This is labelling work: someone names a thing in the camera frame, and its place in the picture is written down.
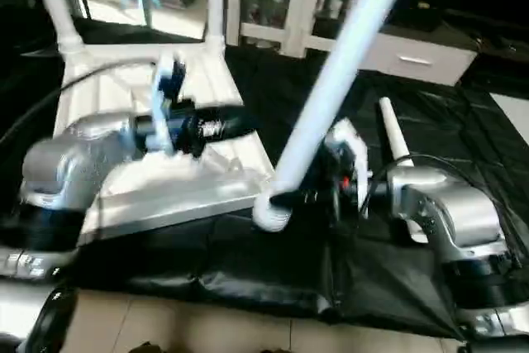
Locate white plastic table top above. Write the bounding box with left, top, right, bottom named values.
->
left=50, top=39, right=279, bottom=235

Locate black work mat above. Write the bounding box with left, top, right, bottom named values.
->
left=0, top=14, right=529, bottom=341

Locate white drawer unit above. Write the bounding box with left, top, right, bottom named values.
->
left=360, top=26, right=480, bottom=86

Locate white flat board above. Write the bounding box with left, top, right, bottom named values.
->
left=492, top=93, right=529, bottom=144

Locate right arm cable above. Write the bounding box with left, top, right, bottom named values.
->
left=364, top=153, right=513, bottom=271

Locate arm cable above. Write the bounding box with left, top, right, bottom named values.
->
left=0, top=60, right=158, bottom=149
left=364, top=153, right=513, bottom=271

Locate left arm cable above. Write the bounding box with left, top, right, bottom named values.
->
left=0, top=60, right=158, bottom=149

